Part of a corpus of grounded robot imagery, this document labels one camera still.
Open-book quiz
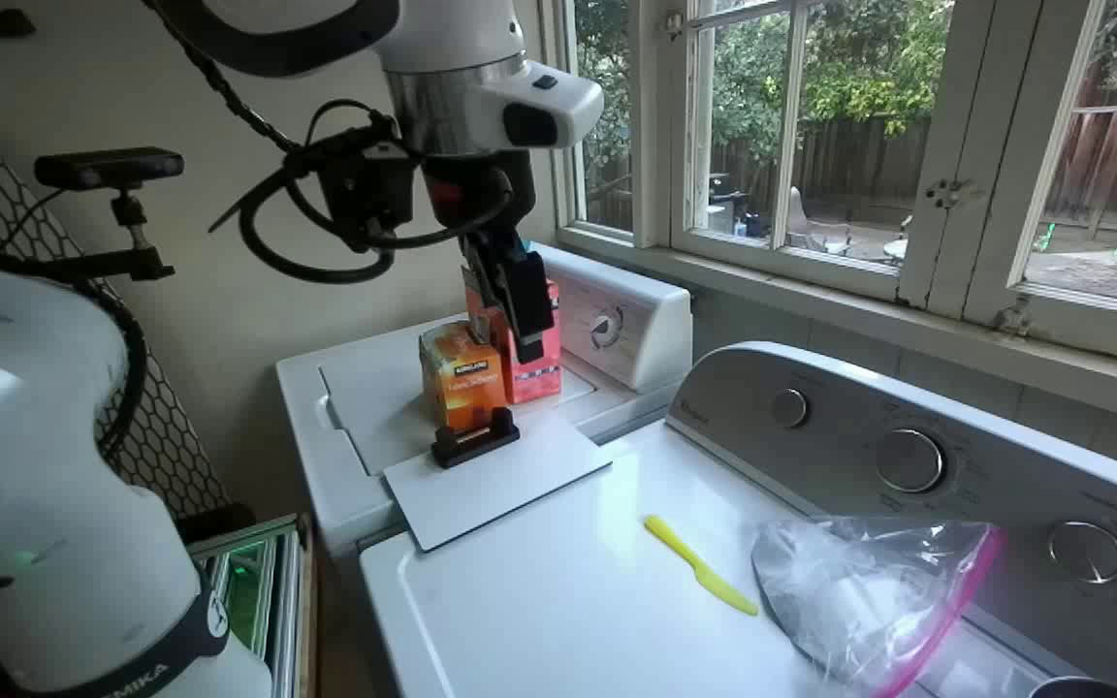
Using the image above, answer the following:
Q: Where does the yellow plastic knife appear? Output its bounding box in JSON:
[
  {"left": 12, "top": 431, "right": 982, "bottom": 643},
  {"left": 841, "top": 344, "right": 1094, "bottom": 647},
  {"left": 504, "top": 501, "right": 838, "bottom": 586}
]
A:
[{"left": 644, "top": 515, "right": 758, "bottom": 616}]

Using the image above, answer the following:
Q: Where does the white flat board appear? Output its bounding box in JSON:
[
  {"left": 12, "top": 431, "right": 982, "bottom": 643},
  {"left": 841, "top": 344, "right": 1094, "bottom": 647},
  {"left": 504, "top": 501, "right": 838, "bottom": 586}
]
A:
[{"left": 385, "top": 410, "right": 611, "bottom": 552}]

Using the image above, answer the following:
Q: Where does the black camera on stand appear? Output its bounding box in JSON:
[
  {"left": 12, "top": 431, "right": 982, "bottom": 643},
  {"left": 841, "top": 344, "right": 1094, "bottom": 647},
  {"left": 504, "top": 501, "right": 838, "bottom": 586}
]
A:
[{"left": 0, "top": 144, "right": 184, "bottom": 287}]

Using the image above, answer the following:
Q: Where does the orange Tide detergent box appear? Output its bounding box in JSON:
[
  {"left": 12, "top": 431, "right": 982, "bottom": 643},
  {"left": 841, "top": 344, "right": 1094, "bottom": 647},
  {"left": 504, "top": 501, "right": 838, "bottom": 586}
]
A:
[{"left": 466, "top": 282, "right": 563, "bottom": 405}]

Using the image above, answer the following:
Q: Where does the orange fabric softener box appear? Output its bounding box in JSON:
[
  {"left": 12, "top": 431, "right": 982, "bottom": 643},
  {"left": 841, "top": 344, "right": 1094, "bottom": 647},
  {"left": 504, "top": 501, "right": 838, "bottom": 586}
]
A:
[{"left": 420, "top": 321, "right": 507, "bottom": 434}]

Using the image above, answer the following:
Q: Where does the green and white box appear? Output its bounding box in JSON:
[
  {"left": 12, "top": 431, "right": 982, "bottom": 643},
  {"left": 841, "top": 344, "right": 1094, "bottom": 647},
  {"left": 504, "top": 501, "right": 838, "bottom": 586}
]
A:
[{"left": 191, "top": 515, "right": 304, "bottom": 698}]

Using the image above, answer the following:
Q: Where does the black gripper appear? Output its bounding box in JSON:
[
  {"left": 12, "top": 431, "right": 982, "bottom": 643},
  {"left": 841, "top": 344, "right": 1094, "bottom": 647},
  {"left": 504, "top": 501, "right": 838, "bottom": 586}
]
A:
[{"left": 421, "top": 152, "right": 555, "bottom": 365}]

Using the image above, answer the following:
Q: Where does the clear zip plastic bag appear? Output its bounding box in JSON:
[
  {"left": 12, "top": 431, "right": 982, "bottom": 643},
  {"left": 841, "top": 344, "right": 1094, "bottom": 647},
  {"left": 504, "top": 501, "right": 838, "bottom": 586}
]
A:
[{"left": 747, "top": 515, "right": 1004, "bottom": 698}]

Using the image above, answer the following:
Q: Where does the white window frame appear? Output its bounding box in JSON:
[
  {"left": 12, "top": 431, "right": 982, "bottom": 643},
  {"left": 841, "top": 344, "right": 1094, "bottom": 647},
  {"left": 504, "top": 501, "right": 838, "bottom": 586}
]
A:
[{"left": 538, "top": 0, "right": 1117, "bottom": 410}]

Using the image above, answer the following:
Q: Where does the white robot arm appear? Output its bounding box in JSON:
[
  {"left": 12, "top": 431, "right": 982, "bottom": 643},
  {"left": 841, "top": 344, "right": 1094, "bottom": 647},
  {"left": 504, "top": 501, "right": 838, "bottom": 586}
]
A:
[{"left": 0, "top": 0, "right": 604, "bottom": 698}]

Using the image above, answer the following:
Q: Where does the white dryer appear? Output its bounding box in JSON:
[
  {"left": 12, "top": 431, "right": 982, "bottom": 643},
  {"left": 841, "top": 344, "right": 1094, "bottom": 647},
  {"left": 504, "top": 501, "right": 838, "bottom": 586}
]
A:
[{"left": 360, "top": 343, "right": 1117, "bottom": 698}]

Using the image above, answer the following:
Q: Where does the small black stand block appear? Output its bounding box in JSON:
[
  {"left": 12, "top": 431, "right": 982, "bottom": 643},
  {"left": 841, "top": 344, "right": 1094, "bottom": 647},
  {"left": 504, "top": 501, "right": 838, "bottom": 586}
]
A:
[{"left": 429, "top": 406, "right": 520, "bottom": 468}]

